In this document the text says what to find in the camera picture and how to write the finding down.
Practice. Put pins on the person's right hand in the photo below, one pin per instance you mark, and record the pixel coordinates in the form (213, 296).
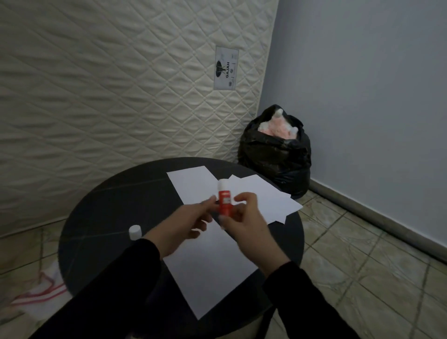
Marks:
(255, 237)

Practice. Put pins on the person's left hand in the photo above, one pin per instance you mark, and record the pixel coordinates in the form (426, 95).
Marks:
(174, 230)

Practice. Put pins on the person's left thumb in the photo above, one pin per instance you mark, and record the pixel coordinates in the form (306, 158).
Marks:
(205, 202)

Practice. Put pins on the person's right thumb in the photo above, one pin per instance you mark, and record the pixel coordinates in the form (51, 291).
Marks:
(247, 199)

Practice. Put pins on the red glue stick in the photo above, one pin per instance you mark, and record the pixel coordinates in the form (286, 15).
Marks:
(224, 199)

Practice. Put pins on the person's right forearm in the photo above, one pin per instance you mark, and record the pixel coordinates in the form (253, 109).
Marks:
(307, 307)

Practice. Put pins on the person's left forearm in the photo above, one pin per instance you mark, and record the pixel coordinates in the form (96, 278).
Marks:
(104, 297)

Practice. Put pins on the small white paper sheet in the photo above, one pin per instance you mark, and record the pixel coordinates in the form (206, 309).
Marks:
(194, 185)

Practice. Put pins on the cut white paper sheet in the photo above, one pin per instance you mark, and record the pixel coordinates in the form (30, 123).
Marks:
(269, 202)

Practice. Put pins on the black garbage bag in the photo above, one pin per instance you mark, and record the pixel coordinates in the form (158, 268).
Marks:
(272, 160)

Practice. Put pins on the large white paper sheet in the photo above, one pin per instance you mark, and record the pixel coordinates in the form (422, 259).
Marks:
(209, 269)

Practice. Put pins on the white glue stick cap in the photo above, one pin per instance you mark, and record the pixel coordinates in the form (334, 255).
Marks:
(135, 233)

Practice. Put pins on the pink and white plush toy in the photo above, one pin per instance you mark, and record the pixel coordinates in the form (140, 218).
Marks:
(277, 127)

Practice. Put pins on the black round table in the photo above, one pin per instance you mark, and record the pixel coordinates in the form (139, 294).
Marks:
(115, 209)

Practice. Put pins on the grey baseboard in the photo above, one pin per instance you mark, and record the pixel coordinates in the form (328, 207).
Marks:
(377, 220)

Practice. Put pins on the white mattress label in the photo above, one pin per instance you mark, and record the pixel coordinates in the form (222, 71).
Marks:
(226, 68)

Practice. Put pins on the white quilted mattress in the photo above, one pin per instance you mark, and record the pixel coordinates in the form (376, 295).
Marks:
(104, 104)

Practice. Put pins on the white red-striped cloth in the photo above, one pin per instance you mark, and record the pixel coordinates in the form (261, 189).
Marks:
(45, 290)

